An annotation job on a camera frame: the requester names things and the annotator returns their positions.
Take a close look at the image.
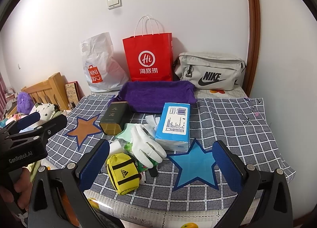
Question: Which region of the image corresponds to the yellow Adidas pouch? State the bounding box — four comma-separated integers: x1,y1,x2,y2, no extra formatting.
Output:
106,153,141,195

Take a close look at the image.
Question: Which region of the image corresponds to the mint green sock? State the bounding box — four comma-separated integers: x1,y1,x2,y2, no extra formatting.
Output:
116,123,135,143

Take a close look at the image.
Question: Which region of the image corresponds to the white glove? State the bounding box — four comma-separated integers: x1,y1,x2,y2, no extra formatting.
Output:
131,124,167,169

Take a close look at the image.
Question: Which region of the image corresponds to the green wet wipes pack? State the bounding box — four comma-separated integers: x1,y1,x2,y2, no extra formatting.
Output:
123,142,137,159

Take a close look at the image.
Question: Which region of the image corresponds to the green snack packet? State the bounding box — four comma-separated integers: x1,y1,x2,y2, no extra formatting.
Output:
137,159,158,172

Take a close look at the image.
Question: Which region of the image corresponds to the person's left hand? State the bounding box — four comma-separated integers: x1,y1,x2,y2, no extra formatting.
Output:
1,167,32,210

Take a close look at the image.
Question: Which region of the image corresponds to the purple plush toy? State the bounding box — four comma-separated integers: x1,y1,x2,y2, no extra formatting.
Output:
17,92,34,115

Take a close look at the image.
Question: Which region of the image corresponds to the white spotted plush toy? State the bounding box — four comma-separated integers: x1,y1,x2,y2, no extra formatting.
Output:
30,104,60,128

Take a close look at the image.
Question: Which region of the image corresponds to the brown star sticker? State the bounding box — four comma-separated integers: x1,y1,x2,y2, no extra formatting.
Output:
66,114,102,150

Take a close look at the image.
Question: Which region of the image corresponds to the blue star sticker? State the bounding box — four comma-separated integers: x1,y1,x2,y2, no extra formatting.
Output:
167,139,218,191

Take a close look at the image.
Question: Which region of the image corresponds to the wooden bed headboard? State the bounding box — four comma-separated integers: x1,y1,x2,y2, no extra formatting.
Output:
21,73,69,111

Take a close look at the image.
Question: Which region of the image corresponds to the grey checked table cloth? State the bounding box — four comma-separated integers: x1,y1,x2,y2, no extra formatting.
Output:
47,94,295,211

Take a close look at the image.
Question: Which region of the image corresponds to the patterned book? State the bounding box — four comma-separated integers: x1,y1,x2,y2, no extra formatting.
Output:
65,81,80,106

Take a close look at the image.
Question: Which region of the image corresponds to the dark green gold tin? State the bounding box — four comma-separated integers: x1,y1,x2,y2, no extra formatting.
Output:
99,101,131,135

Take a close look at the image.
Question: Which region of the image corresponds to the blue tissue pack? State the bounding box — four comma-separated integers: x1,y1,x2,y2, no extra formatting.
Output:
155,103,191,152

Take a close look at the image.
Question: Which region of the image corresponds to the purple cloth tray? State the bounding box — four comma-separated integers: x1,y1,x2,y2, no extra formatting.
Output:
111,81,196,113

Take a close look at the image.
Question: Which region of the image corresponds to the white Miniso plastic bag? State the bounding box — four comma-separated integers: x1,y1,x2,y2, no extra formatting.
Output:
80,32,129,93

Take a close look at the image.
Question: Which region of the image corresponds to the grey Nike waist bag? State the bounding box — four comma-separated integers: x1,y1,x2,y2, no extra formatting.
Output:
175,52,246,91

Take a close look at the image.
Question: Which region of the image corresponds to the red Hi paper bag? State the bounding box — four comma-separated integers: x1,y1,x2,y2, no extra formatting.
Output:
122,14,174,82

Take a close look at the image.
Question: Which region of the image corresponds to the brown wooden door frame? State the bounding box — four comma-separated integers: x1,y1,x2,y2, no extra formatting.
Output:
242,0,261,96

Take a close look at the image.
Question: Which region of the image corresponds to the white wall switch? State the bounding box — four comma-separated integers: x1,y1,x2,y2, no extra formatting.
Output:
106,0,122,10

